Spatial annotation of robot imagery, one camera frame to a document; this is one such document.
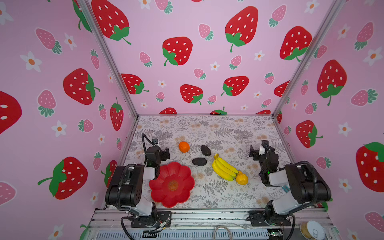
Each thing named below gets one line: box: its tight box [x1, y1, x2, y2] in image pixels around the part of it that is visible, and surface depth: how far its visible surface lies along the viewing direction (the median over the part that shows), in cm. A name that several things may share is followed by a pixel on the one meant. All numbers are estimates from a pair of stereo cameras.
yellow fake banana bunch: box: [212, 153, 239, 182], surface depth 90 cm
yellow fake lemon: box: [236, 170, 249, 185], surface depth 85 cm
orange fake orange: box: [178, 141, 190, 153], surface depth 100 cm
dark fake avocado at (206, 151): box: [201, 144, 212, 157], surface depth 99 cm
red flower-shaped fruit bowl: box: [149, 162, 195, 208], surface depth 87 cm
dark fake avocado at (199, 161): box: [192, 157, 207, 166], surface depth 93 cm
